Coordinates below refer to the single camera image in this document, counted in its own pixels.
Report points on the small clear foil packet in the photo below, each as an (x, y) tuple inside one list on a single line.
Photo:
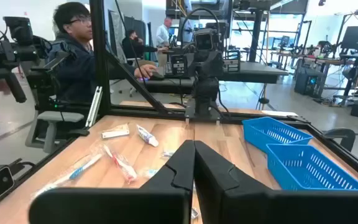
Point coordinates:
[(167, 154), (194, 214), (149, 172)]

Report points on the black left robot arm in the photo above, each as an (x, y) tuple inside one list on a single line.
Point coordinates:
[(205, 93)]

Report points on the blue plastic slotted basket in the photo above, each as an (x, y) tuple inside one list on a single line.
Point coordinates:
[(291, 174), (259, 130)]

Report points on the red toothbrush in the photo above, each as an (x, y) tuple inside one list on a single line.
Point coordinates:
[(121, 165)]

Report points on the white travel toothpaste tube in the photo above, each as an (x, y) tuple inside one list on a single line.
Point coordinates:
[(148, 137)]

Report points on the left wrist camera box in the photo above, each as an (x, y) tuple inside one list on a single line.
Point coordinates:
[(204, 40)]

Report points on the black lit computer mouse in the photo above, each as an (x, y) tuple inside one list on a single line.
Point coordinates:
[(157, 76)]

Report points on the black computer tower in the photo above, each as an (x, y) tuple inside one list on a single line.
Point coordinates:
[(306, 81)]

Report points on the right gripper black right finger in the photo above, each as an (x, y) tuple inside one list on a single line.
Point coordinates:
[(259, 208)]

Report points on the black office desk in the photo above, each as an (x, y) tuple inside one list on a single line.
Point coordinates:
[(253, 73)]

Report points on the white packet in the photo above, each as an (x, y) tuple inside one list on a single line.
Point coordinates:
[(115, 133)]

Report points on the black frame bracket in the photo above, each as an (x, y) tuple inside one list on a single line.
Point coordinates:
[(298, 119)]

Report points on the grey stool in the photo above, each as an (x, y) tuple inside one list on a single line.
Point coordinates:
[(57, 117)]

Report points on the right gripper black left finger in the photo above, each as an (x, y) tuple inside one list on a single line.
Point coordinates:
[(120, 205)]

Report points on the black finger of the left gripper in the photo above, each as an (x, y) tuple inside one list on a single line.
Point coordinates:
[(232, 63), (179, 64)]

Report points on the blue toothbrush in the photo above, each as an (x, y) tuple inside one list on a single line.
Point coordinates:
[(79, 170)]

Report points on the black aluminium table frame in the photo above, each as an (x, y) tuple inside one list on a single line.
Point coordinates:
[(99, 62)]

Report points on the black chair armrest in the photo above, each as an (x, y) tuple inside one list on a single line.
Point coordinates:
[(340, 134)]

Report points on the person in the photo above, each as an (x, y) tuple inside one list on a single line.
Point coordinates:
[(163, 34), (132, 46), (73, 71)]

